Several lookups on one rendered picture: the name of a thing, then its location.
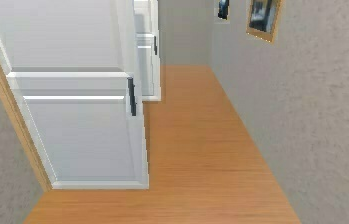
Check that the white panelled room door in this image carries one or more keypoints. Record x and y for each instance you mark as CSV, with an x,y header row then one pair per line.
x,y
78,133
146,66

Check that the white framed wall picture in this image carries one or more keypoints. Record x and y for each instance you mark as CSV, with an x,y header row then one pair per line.
x,y
223,9

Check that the wooden framed wall picture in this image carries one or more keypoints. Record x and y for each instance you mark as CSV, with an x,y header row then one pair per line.
x,y
263,18

